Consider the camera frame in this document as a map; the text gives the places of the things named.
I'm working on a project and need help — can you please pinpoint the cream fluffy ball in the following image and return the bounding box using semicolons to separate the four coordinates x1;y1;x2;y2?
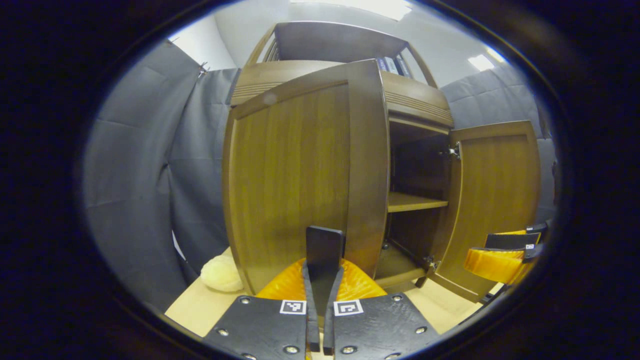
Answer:
200;254;244;293

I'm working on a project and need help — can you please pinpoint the small ceiling light panel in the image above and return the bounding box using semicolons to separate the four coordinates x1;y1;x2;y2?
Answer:
467;47;506;72

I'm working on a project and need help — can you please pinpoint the wooden shoe cabinet door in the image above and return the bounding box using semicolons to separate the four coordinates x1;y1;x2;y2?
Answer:
427;120;542;304
221;59;391;316

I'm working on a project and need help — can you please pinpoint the wooden double-door shoe cabinet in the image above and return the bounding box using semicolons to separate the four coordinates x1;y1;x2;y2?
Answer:
230;21;455;291

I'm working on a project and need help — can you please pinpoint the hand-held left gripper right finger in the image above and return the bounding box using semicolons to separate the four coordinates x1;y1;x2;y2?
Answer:
322;257;441;360

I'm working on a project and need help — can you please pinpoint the black backdrop cloth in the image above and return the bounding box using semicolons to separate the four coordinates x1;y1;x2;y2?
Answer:
82;40;558;311

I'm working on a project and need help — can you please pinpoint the large ceiling light panel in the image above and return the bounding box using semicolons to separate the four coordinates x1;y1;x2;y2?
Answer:
290;0;413;22

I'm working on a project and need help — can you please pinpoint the wooden cabinet drawer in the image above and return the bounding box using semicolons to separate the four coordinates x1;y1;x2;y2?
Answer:
231;60;455;128

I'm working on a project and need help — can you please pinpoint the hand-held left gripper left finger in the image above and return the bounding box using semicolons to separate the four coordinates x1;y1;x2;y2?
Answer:
202;257;321;360

